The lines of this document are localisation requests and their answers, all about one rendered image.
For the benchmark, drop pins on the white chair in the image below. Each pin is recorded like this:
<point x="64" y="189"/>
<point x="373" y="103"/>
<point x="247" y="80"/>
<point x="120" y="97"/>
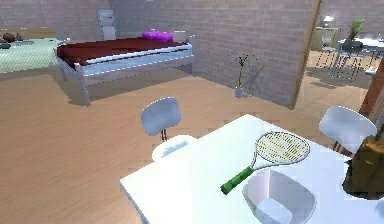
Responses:
<point x="161" y="115"/>
<point x="346" y="128"/>
<point x="283" y="200"/>

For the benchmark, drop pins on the bare twig plant in vase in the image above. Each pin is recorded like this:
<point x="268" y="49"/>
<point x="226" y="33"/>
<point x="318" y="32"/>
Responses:
<point x="240" y="71"/>

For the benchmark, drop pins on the white table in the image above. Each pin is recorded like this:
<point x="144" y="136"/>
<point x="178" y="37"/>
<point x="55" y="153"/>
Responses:
<point x="200" y="186"/>

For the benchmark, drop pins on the purple pillow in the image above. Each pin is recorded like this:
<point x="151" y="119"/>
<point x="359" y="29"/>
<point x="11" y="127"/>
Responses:
<point x="157" y="35"/>

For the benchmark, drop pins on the grey bed with red blanket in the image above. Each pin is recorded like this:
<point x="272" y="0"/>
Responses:
<point x="113" y="50"/>

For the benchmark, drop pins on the grey metal chair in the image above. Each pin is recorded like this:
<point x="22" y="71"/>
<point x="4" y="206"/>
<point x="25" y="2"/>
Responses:
<point x="325" y="55"/>

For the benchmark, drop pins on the pale green cupboard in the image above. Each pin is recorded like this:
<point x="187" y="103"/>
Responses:
<point x="325" y="36"/>

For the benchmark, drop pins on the white table lamp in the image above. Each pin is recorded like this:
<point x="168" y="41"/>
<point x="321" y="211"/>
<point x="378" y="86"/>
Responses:
<point x="327" y="20"/>

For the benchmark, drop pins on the green house plant in pot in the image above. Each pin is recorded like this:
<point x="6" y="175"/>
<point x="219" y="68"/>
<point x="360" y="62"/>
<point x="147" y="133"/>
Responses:
<point x="354" y="33"/>

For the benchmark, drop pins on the brown paper bag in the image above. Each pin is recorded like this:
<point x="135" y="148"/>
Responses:
<point x="365" y="166"/>

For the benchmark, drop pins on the glass dining table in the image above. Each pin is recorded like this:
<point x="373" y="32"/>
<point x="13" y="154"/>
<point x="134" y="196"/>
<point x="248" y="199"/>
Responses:
<point x="363" y="45"/>

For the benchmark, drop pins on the brown ball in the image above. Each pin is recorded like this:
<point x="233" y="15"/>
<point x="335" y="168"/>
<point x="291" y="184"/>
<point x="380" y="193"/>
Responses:
<point x="9" y="37"/>

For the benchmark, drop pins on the wooden door frame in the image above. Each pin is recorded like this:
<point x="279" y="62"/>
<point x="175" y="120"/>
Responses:
<point x="305" y="55"/>

